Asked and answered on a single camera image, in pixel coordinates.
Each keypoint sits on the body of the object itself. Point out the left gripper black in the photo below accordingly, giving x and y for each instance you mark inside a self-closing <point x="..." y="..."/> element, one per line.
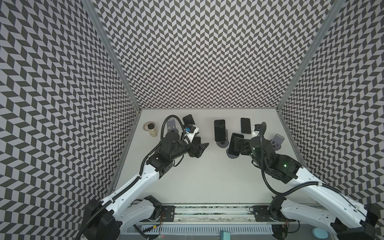
<point x="193" y="153"/>

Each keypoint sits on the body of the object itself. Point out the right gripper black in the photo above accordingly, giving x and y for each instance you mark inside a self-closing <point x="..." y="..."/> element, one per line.
<point x="244" y="147"/>

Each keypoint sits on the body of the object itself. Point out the teal phone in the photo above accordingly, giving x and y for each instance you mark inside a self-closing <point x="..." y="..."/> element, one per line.
<point x="188" y="120"/>
<point x="246" y="126"/>

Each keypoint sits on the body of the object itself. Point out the grey round stand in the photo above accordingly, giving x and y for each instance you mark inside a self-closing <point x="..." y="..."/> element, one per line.
<point x="171" y="126"/>
<point x="230" y="155"/>
<point x="225" y="143"/>
<point x="277" y="142"/>

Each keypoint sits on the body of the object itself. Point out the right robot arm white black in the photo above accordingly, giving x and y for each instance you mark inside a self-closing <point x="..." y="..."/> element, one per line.
<point x="300" y="196"/>

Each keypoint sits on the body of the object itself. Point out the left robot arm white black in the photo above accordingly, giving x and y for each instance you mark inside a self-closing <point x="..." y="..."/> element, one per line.
<point x="106" y="219"/>

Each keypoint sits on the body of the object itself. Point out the purple edged phone black stand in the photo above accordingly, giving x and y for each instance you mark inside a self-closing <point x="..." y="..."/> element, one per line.
<point x="196" y="141"/>

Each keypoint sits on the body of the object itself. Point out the teal phone on black stand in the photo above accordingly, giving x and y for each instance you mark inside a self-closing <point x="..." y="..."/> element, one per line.
<point x="188" y="120"/>

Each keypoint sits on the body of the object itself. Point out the spice jar with black lid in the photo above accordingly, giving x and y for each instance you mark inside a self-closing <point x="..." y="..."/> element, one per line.
<point x="151" y="128"/>

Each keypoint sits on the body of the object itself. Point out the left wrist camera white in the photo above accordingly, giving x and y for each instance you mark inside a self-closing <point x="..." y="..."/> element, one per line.
<point x="190" y="132"/>

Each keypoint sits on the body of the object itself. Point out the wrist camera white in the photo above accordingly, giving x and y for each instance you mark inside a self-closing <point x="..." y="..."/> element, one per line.
<point x="190" y="132"/>
<point x="256" y="130"/>

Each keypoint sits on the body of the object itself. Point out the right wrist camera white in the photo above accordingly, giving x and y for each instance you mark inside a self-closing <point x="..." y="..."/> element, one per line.
<point x="256" y="130"/>

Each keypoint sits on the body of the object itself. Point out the metal base rail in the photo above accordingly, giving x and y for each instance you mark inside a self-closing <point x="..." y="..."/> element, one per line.
<point x="212" y="219"/>

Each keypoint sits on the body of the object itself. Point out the silver aluminium corner post left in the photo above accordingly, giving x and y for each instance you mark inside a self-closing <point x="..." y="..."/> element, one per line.
<point x="94" y="18"/>

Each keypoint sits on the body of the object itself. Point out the silver aluminium corner post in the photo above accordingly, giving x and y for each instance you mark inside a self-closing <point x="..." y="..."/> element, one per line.
<point x="94" y="18"/>
<point x="321" y="34"/>

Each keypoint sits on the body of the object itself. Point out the silver aluminium corner post right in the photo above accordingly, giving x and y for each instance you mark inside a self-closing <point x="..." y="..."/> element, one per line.
<point x="321" y="34"/>

